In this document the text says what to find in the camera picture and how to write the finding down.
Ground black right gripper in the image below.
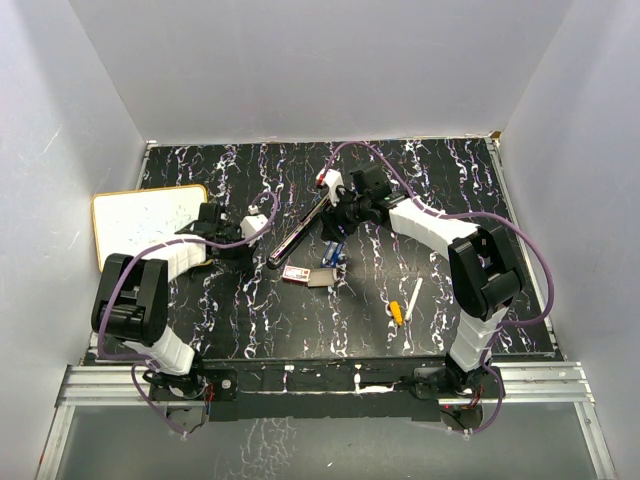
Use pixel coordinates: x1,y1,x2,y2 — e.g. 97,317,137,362
318,187,370,244

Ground red staple box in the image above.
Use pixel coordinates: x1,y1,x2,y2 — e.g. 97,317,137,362
282,265,311,284

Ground grey staple box tray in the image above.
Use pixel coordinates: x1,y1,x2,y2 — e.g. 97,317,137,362
307,268,337,288

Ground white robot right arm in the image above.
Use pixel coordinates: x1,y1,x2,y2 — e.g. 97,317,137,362
316,164,525,397

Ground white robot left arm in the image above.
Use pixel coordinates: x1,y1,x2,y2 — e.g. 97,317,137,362
91,203,268,399

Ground white pen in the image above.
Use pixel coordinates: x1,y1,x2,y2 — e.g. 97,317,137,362
405,277,423,323

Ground yellow cap marker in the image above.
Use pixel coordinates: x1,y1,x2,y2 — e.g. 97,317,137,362
388,301,404,326

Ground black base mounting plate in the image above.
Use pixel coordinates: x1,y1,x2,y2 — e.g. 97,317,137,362
150,356,504,422

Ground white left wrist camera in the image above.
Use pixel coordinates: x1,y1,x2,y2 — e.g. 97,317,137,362
240,205,268,246

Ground white board with wooden frame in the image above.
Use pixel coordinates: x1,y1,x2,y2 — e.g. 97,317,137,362
91,184,208,269

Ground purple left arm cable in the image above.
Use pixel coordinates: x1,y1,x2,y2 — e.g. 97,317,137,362
97,191,281,436

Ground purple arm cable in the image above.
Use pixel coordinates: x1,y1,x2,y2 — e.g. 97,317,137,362
323,141,555,435
97,191,281,436

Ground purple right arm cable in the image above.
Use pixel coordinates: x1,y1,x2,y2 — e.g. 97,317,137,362
323,141,555,435

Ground aluminium frame rail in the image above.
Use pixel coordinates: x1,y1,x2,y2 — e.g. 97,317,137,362
36,359,616,479

